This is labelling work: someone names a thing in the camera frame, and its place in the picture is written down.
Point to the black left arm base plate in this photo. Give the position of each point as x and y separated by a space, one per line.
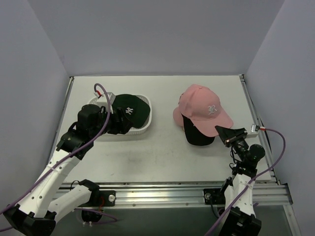
101 198

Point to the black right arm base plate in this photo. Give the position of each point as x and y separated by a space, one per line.
214 195

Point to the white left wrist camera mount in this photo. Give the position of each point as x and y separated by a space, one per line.
104 100

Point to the white perforated plastic basket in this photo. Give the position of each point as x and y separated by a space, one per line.
138 131

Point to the black baseball cap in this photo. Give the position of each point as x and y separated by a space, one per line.
194 136

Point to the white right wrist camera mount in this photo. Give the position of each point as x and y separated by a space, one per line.
254 130

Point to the dark green baseball cap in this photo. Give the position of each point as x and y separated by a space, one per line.
135 109

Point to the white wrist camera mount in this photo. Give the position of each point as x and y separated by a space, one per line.
254 130
104 100

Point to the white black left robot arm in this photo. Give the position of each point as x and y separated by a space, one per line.
36 213

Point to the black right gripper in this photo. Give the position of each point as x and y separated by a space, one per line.
235 136

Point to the plain pink baseball cap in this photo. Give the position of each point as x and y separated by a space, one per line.
177 117

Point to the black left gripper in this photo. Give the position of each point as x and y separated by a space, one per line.
117 120

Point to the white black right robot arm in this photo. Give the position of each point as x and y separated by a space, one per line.
240 218

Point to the pink cap with white logo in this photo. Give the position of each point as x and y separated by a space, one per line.
203 107

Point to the aluminium mounting rail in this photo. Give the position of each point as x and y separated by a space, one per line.
181 195

